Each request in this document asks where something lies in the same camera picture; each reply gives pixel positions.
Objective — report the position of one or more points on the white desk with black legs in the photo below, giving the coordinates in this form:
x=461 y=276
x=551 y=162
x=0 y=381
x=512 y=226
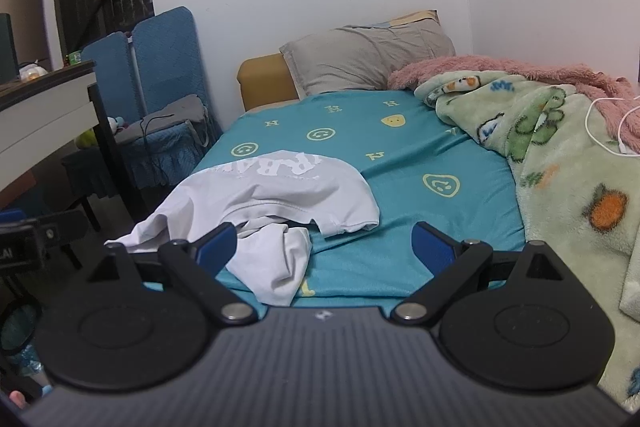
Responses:
x=40 y=117

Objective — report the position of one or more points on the mustard headboard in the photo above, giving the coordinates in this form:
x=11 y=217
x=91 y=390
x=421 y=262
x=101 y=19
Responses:
x=265 y=82

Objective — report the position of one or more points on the grey pillow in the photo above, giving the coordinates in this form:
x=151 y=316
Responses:
x=360 y=57

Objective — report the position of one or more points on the green printed fleece blanket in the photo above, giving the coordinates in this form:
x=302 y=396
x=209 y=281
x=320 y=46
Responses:
x=575 y=187

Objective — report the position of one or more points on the tall blue covered chair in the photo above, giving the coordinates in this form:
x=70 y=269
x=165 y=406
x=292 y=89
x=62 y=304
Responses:
x=167 y=52

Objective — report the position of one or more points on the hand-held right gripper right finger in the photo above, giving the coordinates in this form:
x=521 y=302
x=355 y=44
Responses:
x=429 y=248

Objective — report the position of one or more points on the bed with teal printed sheet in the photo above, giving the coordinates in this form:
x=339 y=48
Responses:
x=400 y=157

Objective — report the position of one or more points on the grey cloth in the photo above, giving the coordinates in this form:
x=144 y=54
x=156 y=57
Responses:
x=170 y=114

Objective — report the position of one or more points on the person's left hand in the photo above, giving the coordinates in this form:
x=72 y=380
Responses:
x=17 y=399

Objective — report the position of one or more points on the low blue covered chair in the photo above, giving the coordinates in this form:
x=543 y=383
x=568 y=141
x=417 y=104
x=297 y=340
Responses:
x=107 y=67

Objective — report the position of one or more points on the small green can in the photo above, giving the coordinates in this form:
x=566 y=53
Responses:
x=74 y=58

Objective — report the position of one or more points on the cardboard box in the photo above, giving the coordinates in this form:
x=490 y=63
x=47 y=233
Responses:
x=25 y=17

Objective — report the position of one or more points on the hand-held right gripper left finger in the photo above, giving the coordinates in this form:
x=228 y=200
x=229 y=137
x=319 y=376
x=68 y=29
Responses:
x=220 y=243

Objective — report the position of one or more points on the green plush toy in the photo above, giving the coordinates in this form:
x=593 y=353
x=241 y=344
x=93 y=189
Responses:
x=86 y=139

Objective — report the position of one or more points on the small white plush toy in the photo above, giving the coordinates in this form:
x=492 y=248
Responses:
x=117 y=124

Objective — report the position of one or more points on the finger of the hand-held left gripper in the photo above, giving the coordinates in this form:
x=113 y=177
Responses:
x=65 y=223

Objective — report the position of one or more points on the white printed t-shirt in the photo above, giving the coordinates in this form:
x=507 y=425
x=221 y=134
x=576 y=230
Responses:
x=280 y=197

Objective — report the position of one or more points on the black box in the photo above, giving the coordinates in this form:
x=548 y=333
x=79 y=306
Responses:
x=7 y=47

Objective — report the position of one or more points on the pink fluffy blanket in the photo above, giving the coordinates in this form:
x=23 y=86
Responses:
x=500 y=67

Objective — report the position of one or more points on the yellow patterned pillow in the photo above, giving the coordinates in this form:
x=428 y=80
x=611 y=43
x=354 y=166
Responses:
x=420 y=17

